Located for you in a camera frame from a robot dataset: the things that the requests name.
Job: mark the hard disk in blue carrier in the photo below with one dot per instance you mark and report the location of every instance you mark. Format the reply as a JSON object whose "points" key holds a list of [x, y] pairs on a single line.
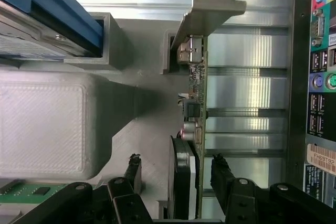
{"points": [[65, 3]]}

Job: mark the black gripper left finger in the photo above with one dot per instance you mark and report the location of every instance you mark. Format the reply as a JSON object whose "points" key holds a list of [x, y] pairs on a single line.
{"points": [[131, 200]]}

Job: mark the grey printed parts rack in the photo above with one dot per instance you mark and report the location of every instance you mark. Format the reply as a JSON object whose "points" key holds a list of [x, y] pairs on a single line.
{"points": [[52, 124]]}

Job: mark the green RAM stick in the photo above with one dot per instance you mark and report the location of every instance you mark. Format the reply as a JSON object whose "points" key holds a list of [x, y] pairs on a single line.
{"points": [[26, 194]]}

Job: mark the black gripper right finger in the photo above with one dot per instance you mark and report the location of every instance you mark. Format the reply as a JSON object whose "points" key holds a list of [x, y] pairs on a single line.
{"points": [[241, 203]]}

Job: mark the open black PC case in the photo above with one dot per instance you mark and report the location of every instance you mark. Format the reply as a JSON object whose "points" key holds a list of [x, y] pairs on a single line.
{"points": [[296, 77]]}

